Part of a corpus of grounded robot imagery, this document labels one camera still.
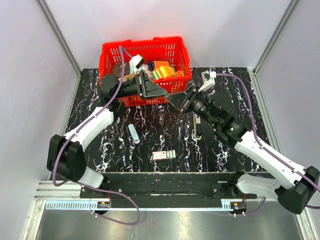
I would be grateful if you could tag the brown cardboard box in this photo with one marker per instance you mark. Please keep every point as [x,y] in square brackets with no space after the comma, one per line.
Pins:
[127,77]

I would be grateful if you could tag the orange snack packet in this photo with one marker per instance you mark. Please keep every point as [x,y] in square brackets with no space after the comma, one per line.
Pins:
[178,74]

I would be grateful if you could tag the white silver staple remover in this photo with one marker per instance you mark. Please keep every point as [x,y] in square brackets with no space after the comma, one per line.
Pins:
[134,134]

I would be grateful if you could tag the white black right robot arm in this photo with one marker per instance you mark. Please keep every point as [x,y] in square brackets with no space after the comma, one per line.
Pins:
[292,184]

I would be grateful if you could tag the red white staple box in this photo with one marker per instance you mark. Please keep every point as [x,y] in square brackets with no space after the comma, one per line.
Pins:
[164,155]

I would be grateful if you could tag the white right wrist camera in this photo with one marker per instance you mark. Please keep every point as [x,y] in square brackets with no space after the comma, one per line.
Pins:
[208,79]

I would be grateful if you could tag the aluminium ruler rail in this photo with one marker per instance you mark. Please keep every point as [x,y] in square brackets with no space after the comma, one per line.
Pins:
[144,204]

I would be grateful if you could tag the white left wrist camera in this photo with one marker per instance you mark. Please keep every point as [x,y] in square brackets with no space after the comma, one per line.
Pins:
[136,62]

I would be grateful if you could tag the orange blue cylinder can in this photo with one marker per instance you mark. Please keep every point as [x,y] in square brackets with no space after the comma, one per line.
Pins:
[154,64]

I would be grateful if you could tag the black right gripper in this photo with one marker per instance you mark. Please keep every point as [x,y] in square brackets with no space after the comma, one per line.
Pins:
[181,101]

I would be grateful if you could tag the red plastic shopping basket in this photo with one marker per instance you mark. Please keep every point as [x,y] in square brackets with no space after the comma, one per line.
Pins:
[170,49]

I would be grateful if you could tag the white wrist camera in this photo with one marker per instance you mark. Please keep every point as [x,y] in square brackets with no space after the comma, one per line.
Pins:
[136,62]
[208,79]

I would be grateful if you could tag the brown round cookie pack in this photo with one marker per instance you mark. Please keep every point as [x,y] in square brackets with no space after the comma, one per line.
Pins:
[118,67]

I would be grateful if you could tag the yellow green striped box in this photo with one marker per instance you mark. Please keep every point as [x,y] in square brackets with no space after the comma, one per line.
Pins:
[163,72]

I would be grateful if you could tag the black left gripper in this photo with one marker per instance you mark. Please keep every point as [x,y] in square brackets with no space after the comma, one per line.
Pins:
[150,89]

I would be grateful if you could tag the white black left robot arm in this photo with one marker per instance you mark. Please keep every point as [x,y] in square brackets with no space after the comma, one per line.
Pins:
[66,153]

